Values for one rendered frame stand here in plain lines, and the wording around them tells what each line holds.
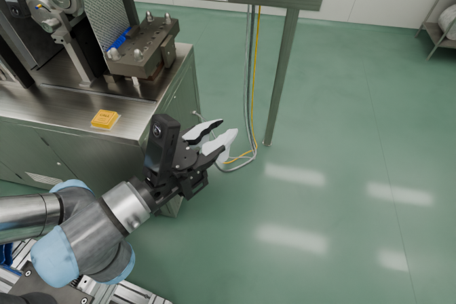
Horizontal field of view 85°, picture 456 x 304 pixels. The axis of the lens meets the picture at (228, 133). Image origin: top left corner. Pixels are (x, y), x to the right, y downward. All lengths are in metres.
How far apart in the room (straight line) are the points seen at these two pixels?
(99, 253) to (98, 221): 0.05
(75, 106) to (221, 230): 1.08
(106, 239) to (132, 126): 0.64
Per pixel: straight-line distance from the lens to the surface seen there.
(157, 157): 0.41
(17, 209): 0.53
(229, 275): 1.63
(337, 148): 2.18
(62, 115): 1.18
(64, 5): 1.13
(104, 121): 1.03
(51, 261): 0.43
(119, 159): 1.21
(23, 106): 1.31
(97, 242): 0.42
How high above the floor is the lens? 1.60
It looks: 50 degrees down
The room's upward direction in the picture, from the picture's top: straight up
